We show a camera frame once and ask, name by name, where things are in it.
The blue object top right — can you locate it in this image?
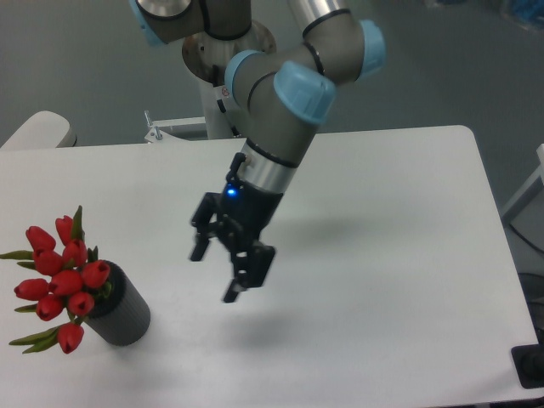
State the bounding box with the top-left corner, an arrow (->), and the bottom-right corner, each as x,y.
501,0 -> 543,31

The dark grey ribbed vase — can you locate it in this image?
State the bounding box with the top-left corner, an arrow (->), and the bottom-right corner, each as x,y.
86,261 -> 151,347

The white furniture frame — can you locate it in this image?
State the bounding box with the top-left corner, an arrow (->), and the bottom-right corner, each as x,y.
500,144 -> 543,225

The white chair seat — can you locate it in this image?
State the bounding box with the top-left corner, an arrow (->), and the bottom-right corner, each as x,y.
1,110 -> 77,151

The black floor cable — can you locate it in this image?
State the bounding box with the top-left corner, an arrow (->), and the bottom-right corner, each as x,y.
507,220 -> 544,252

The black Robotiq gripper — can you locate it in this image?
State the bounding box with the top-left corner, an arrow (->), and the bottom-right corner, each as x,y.
190,182 -> 284,303

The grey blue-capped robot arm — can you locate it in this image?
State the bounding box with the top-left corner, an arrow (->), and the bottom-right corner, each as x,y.
131,1 -> 386,303

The red tulip bouquet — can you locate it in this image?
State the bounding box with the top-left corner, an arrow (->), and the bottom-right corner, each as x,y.
1,206 -> 116,354

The white metal base frame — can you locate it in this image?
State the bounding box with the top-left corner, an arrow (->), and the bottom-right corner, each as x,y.
144,110 -> 240,144

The black box at table edge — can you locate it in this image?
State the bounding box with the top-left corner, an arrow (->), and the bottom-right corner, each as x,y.
511,344 -> 543,389

